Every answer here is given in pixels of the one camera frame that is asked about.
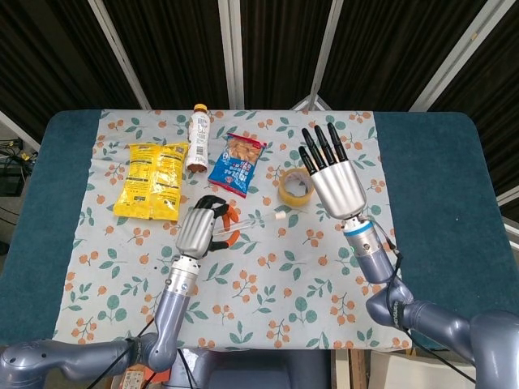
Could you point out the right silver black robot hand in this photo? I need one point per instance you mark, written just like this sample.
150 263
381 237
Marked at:
338 186

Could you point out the yellow snack bag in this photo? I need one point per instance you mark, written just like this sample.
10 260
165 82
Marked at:
150 182

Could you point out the dark pleated curtain backdrop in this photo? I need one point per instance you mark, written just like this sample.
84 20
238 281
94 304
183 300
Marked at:
174 48

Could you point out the grey robot torso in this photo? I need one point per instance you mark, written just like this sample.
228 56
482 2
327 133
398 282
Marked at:
251 373

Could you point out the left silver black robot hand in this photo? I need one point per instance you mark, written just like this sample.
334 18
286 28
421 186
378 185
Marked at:
194 235

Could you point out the brown wooden plank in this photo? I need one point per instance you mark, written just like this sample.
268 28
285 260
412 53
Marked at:
357 370

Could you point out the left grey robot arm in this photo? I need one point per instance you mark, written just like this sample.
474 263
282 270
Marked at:
170 316

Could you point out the cardboard box with orange items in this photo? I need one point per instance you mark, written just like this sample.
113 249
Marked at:
134 379

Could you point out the white cardboard sheet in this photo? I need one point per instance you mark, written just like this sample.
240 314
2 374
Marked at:
401 373

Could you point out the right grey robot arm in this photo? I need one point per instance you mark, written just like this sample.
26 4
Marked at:
377 263

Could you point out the blue snack packet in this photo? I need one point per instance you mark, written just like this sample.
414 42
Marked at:
235 162

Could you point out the white bottle with brown drink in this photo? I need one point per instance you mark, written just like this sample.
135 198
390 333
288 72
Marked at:
198 138

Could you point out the white partition frame post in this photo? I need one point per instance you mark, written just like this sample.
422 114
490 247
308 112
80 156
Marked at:
509 198
233 52
454 54
121 52
328 36
16 125

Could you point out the yellow packing tape roll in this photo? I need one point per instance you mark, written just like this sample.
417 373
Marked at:
295 202

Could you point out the clear glass test tube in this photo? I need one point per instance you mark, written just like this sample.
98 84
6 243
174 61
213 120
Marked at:
251 223

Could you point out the floral fruit print tablecloth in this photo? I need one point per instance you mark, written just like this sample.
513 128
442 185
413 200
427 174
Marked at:
259 283

